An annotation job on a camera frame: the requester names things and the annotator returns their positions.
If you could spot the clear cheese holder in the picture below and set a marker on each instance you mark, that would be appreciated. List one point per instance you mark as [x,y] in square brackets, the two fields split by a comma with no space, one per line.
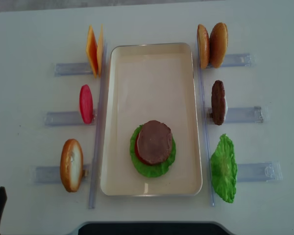
[66,69]

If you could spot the clear bun holder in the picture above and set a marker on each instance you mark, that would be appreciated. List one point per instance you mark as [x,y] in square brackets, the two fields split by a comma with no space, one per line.
[238,60]

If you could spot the clear long left rail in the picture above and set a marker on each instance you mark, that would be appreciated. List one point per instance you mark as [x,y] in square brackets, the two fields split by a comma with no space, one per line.
[97,146]

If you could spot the clear tomato holder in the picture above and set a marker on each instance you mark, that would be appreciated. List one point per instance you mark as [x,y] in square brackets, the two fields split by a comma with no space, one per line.
[71,118]

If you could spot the clear bread holder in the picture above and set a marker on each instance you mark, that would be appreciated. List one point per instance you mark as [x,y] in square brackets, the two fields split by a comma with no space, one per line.
[51,174]

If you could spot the clear long right rail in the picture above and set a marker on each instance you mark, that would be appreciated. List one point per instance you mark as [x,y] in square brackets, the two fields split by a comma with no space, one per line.
[204,128]

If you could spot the standing brown meat patty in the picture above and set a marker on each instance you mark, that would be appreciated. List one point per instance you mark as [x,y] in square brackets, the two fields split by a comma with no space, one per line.
[218,102]

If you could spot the clear long rail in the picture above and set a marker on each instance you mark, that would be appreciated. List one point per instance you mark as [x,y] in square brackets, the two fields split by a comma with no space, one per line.
[204,128]
[97,146]

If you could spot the brown meat patty on stack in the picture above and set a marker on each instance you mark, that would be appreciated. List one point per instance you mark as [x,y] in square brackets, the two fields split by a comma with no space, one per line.
[154,142]

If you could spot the green lettuce leaf on stack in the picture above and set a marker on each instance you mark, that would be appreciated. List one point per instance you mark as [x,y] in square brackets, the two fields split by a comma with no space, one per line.
[150,171]

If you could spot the standing green lettuce leaf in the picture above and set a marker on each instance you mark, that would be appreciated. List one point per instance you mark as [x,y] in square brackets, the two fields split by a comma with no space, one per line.
[224,169]

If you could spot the bread slice standing left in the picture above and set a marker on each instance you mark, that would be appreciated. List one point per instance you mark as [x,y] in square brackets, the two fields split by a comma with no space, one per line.
[71,165]

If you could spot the bun half with white face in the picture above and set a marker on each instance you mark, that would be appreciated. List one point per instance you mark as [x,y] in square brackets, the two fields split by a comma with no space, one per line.
[203,46]

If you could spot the orange cheese slice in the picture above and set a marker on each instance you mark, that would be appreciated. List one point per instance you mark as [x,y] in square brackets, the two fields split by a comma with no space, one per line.
[91,51]
[100,51]

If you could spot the red tomato slice on stack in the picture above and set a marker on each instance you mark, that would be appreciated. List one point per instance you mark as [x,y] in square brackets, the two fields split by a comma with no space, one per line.
[137,153]

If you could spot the clear patty holder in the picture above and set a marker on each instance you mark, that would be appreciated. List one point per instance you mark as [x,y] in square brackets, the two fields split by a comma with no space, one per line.
[255,114]

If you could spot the clear lettuce holder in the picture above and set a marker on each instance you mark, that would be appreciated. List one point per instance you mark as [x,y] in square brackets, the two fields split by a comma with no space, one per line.
[259,172]

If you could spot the black base panel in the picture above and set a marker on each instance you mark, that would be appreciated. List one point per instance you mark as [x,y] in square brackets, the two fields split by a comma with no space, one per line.
[149,228]

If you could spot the red tomato slice standing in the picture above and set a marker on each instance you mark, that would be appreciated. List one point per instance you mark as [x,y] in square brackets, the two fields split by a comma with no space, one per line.
[86,104]

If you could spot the cream rectangular tray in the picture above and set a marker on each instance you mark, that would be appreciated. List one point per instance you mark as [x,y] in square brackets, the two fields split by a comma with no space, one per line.
[151,82]

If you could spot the golden bun half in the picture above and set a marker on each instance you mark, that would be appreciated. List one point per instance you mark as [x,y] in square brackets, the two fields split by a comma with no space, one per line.
[218,44]

